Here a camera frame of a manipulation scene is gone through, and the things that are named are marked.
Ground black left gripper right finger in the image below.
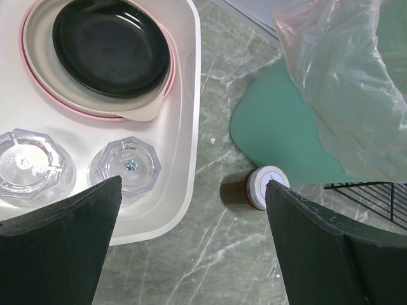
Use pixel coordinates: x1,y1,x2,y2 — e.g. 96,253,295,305
266,180,406,304

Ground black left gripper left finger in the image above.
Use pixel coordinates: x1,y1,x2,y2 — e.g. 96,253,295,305
1,176,122,304

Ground clear wine glass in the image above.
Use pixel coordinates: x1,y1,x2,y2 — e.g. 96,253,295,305
1,129,76,208
88,136,162,204

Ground silver lid spice jar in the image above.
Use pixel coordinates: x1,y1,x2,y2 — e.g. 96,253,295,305
219,166,291,211

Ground pink plate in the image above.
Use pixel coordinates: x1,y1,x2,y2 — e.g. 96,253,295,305
18,0,177,123

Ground black small plate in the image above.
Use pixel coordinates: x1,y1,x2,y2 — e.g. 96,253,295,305
52,1,170,98

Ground beige bowl with handles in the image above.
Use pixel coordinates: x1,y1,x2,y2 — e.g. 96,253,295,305
24,0,174,123

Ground green bin with pink bag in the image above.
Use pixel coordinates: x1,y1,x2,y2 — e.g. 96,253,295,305
230,1,406,185

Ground white plastic wash basin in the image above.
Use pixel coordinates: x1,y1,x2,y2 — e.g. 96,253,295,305
1,1,201,246

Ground black wire dish rack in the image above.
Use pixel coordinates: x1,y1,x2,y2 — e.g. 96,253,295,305
324,182,407,230

